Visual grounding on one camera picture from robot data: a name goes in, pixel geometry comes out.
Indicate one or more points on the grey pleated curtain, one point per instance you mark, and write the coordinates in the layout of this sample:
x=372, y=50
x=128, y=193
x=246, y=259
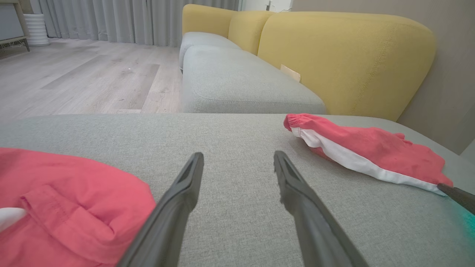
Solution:
x=141, y=20

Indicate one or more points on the beige sofa label tag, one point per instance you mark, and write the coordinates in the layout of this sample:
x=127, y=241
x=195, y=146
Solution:
x=290, y=73

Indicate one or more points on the wide yellow sofa backrest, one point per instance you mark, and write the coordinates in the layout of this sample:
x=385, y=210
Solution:
x=352, y=59

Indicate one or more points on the long grey sofa seat cushion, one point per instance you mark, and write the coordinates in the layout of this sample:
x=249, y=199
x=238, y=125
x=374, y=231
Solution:
x=237, y=81

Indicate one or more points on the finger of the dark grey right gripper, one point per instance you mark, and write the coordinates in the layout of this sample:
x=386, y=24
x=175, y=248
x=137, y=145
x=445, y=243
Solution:
x=460, y=196

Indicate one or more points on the short grey sofa seat cushion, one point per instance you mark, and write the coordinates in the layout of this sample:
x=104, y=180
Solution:
x=204, y=39

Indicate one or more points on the white ribbed plant pot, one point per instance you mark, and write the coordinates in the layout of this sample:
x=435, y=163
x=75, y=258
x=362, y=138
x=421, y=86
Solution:
x=36, y=29

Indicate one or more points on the red shorts with white stripe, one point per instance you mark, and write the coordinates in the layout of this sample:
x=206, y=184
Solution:
x=378, y=148

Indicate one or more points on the red white basketball jersey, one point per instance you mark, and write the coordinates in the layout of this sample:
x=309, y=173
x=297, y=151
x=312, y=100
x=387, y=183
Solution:
x=74, y=207

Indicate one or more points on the low grey tv cabinet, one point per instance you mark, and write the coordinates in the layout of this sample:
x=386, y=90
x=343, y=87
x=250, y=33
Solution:
x=11, y=22

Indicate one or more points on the narrow yellow sofa backrest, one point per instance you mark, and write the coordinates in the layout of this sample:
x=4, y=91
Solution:
x=246, y=29

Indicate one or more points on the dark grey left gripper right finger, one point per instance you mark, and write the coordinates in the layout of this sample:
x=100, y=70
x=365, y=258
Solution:
x=315, y=226

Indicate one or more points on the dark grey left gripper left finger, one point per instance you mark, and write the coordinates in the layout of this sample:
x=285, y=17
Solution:
x=167, y=222

